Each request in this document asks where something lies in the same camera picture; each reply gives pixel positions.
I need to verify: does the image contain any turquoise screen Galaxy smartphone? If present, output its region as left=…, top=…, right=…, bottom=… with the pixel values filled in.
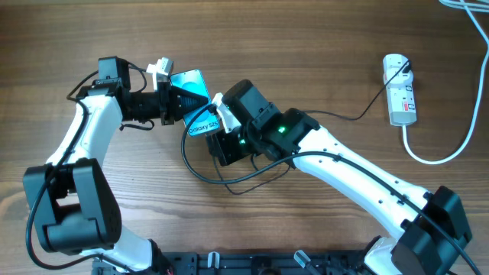
left=170, top=69, right=220, bottom=137

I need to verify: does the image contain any black USB charging cable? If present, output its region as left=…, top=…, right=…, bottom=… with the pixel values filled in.
left=212, top=59, right=413, bottom=196

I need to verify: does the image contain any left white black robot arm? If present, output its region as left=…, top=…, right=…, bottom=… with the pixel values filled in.
left=23, top=57, right=209, bottom=274

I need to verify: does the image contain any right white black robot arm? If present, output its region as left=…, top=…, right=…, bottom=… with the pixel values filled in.
left=208, top=79, right=472, bottom=274

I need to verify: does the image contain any white charger plug adapter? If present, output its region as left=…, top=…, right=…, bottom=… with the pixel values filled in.
left=384, top=65, right=413, bottom=88

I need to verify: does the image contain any white power strip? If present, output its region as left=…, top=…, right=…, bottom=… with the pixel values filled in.
left=383, top=53, right=417, bottom=126

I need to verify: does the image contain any left black camera cable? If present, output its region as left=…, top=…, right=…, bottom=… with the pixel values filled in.
left=24, top=63, right=156, bottom=270

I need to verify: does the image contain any black camera cable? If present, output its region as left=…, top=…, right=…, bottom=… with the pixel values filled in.
left=24, top=63, right=156, bottom=270
left=180, top=103, right=484, bottom=275

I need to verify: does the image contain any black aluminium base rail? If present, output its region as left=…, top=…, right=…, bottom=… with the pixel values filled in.
left=91, top=250, right=383, bottom=275

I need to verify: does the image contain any right black camera cable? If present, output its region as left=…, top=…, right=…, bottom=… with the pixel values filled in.
left=180, top=103, right=484, bottom=275

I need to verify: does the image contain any white power strip cord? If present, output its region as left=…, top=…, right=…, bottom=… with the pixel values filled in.
left=401, top=0, right=489, bottom=166

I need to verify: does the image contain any white cables top right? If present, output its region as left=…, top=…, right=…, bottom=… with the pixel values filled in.
left=438, top=0, right=489, bottom=15

